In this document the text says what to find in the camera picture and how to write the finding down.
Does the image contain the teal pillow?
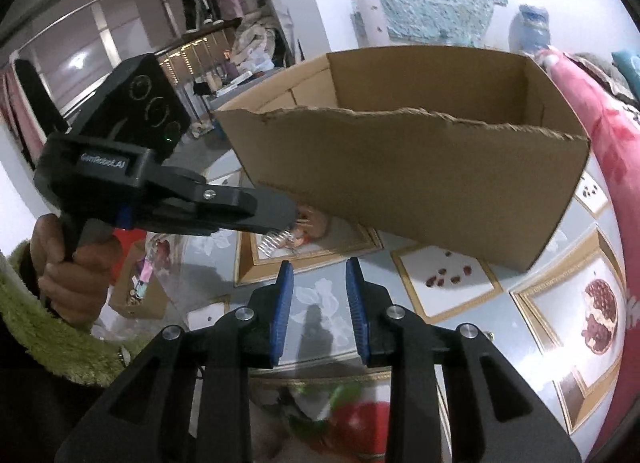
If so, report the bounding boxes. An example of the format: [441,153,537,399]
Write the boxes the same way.
[612,50,640,94]

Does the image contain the small cardboard box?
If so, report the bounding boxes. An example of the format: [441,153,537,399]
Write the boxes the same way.
[107,238,171,320]

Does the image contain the sliding glass door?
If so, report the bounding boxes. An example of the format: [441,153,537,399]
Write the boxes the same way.
[20,0,186,114]

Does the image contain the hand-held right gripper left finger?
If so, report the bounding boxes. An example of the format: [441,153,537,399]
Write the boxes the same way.
[55,259,296,463]

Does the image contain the red curtain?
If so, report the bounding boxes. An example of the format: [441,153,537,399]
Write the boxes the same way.
[0,63,44,170]

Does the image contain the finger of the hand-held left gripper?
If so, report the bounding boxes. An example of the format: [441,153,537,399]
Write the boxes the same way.
[122,163,298,239]

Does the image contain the beige cloth pile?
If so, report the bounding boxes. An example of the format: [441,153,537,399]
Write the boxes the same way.
[231,13,287,75]

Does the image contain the pink blanket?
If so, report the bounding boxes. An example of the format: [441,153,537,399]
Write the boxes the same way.
[544,46,640,266]

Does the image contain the clear plastic packet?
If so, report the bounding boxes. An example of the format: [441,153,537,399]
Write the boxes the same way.
[257,227,303,259]

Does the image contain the black white hanging garment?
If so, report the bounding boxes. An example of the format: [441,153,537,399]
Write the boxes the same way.
[180,0,214,30]

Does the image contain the fruit print tablecloth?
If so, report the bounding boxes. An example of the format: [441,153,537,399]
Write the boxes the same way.
[185,143,627,463]

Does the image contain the person's left hand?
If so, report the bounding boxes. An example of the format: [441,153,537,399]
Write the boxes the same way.
[30,213,124,325]

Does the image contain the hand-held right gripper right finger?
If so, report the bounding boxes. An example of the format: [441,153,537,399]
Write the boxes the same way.
[345,257,583,463]

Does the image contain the person's left forearm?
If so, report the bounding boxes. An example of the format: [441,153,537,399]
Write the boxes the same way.
[0,238,151,390]

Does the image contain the large brown cardboard box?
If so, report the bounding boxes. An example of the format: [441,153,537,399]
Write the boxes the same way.
[215,46,592,274]

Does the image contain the dark wooden shelf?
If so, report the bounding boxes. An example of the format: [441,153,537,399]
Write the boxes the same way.
[154,18,242,125]

